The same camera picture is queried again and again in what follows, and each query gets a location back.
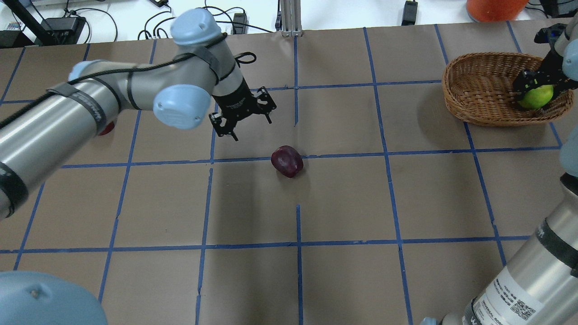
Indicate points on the green apple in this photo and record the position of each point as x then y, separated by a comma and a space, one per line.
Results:
537, 98

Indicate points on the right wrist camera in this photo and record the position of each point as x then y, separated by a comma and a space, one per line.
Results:
549, 35

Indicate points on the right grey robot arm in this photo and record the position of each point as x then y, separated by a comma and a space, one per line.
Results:
538, 286

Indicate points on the orange bucket with lid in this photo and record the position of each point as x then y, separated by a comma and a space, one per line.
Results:
494, 10

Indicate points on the red yellow apple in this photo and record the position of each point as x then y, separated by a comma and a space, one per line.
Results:
109, 128

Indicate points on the dark red apple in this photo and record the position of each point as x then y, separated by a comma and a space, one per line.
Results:
287, 161

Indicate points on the woven wicker basket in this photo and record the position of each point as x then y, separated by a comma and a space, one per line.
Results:
479, 88

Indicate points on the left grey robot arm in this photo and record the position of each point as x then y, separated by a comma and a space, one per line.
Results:
203, 81

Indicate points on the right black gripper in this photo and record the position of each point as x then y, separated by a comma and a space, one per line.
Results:
552, 62

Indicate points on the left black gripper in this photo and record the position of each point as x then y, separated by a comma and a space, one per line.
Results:
233, 103

